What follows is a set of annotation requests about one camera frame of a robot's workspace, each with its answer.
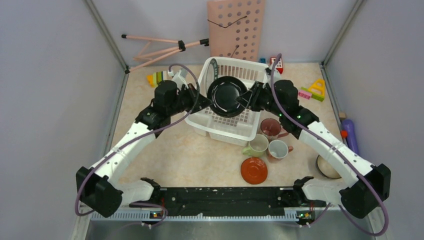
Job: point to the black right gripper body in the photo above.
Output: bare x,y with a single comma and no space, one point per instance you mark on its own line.
262,97

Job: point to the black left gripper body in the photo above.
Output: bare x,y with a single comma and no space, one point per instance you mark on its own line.
186,98

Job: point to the black glossy plate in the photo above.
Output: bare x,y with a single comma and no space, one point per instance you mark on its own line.
223,92

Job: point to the pink patterned mug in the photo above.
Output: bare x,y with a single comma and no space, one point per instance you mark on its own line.
272,129

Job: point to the white plate green patterned rim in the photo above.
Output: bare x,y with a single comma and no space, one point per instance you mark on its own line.
211,72

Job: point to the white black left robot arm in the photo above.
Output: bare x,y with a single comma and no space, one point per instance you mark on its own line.
98,186

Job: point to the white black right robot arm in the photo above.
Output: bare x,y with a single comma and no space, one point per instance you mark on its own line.
364,186

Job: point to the white plastic dish rack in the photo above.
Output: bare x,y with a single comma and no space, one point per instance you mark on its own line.
238,130

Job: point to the red white toy block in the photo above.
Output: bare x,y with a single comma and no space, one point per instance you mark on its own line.
279,65

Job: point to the striped colourful toy block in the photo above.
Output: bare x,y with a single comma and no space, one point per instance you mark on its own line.
156,78

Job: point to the pink green toy brick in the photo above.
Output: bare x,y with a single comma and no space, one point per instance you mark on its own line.
308,94

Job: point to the light green mug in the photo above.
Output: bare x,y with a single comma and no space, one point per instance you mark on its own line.
256,147

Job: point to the pink mug white interior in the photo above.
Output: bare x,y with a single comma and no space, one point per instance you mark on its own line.
278,150

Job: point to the yellow triangle toy block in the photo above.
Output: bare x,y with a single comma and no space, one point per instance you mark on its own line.
318,90

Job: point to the orange saucer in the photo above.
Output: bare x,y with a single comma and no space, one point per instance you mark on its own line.
254,170

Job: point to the pink perforated board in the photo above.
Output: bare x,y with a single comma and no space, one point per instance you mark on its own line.
235,28

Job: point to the purple bottle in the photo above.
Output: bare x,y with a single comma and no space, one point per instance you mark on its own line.
348,133

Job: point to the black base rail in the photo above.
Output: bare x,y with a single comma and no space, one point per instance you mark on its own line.
230,201

